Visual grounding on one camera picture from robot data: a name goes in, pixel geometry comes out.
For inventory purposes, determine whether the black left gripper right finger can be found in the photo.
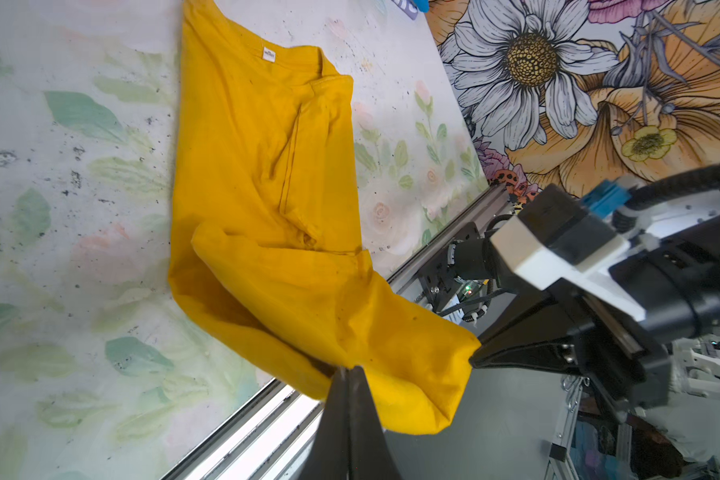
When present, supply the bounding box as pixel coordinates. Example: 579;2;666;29
348;366;401;480

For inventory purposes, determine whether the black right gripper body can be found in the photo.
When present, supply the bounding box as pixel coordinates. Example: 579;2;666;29
470;186;720;412

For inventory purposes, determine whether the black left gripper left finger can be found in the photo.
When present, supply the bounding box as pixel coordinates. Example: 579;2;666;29
298;368;349;480

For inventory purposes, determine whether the yellow t-shirt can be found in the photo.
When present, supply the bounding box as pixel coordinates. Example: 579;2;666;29
168;1;478;435

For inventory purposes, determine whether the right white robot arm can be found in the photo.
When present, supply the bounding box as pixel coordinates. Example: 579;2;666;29
470;186;720;412

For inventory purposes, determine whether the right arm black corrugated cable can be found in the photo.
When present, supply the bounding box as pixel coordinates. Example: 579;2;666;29
611;160;720;232

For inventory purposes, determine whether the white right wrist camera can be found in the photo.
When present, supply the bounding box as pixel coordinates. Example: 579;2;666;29
490;210;646;321

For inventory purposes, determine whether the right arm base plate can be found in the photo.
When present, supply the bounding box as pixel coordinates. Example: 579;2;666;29
416;222;492;313

